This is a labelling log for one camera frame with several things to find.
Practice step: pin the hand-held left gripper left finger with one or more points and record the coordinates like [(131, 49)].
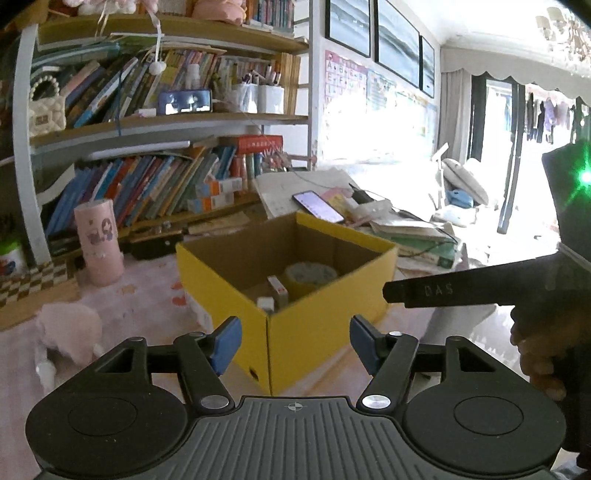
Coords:
[(226, 344)]

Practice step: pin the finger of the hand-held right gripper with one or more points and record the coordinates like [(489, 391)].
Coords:
[(461, 288)]

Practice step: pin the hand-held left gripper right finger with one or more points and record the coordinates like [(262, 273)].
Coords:
[(367, 344)]

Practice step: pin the yellow cardboard box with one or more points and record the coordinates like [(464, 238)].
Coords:
[(314, 341)]

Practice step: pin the white charger cube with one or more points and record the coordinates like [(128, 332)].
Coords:
[(265, 305)]

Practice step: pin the small white red carton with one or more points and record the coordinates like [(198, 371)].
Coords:
[(279, 290)]

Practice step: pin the yellow tape roll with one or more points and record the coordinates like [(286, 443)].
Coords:
[(309, 273)]

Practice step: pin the pink checkered cloth desktop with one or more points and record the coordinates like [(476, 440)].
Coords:
[(147, 295)]

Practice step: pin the person's right hand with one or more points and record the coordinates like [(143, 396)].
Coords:
[(542, 360)]

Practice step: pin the green book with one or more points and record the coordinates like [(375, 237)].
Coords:
[(429, 256)]

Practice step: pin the white pillow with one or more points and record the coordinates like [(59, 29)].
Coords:
[(466, 180)]

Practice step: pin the hanging clothes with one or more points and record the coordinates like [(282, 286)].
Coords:
[(549, 115)]

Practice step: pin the clear plastic box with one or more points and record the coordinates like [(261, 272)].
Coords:
[(369, 212)]

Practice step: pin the orange white small box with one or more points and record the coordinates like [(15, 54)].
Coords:
[(210, 203), (221, 187)]

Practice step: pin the black smartphone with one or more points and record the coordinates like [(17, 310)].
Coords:
[(318, 206)]

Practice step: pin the pink plush toy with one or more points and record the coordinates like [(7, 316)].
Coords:
[(69, 330)]

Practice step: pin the pink cylindrical container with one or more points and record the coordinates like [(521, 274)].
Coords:
[(99, 244)]

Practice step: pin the stack of white papers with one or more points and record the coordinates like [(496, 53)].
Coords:
[(286, 189)]

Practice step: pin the scalloped curtain valance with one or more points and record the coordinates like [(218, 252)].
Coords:
[(508, 69)]

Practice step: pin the row of colourful books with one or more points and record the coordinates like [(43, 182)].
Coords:
[(147, 189)]

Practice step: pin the wooden chessboard box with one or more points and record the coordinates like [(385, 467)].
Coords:
[(32, 290)]

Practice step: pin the red boxed book set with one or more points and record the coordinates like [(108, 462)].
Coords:
[(258, 144)]

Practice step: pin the black framed picture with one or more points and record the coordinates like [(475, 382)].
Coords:
[(397, 39), (427, 67), (348, 23)]

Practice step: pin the white green pen cup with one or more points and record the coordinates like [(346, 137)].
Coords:
[(13, 261)]

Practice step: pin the upper row of books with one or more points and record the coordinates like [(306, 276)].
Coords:
[(138, 83)]

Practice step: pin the white wooden bookshelf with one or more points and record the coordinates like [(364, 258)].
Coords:
[(25, 138)]

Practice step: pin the white quilted handbag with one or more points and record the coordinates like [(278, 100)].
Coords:
[(46, 115)]

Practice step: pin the pink plush on shelf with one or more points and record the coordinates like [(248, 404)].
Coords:
[(219, 10)]

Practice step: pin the pale wall chart poster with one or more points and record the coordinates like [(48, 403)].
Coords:
[(397, 110)]

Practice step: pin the alphabet wall poster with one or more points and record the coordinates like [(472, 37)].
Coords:
[(346, 101)]

